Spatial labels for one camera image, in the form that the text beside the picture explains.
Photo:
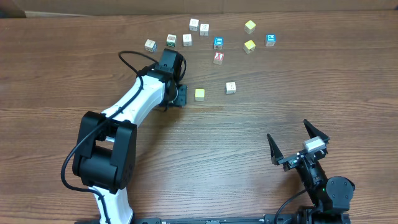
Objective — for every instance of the wooden block umbrella picture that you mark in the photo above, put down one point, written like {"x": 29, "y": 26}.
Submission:
{"x": 204, "y": 30}

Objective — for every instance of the wooden block car picture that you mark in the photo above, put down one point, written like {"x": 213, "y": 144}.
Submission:
{"x": 150, "y": 45}

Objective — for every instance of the wooden block blue side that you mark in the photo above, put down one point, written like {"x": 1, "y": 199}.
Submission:
{"x": 187, "y": 40}

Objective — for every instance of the wooden block red top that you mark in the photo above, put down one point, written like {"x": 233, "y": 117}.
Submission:
{"x": 218, "y": 58}

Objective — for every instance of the wooden block green letter B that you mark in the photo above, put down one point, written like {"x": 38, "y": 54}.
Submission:
{"x": 171, "y": 40}

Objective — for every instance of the wooden block yellow top near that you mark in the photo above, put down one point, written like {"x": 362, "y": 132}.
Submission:
{"x": 249, "y": 46}

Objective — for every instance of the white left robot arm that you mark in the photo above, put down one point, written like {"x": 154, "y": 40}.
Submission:
{"x": 103, "y": 160}

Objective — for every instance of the wooden block blue top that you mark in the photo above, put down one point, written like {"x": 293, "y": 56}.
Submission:
{"x": 218, "y": 43}

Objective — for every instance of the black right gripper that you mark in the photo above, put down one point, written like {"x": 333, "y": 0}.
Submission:
{"x": 297, "y": 157}

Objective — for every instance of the wooden block letter T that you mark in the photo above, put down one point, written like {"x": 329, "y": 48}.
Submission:
{"x": 230, "y": 88}

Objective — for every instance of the wooden block blue letter P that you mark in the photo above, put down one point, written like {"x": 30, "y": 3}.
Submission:
{"x": 270, "y": 40}

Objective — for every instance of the cardboard backdrop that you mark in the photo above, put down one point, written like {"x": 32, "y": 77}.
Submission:
{"x": 20, "y": 8}

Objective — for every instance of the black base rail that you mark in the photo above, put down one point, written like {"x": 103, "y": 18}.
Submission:
{"x": 211, "y": 221}

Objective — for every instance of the plain wooden block far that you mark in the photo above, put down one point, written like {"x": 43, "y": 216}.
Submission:
{"x": 194, "y": 24}

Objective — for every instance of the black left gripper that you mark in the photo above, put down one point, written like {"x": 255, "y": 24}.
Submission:
{"x": 181, "y": 96}

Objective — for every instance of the wooden block yellow top far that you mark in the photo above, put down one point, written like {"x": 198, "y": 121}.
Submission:
{"x": 249, "y": 27}

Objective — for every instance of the wooden block yellow letter S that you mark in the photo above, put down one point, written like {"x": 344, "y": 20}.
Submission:
{"x": 199, "y": 94}

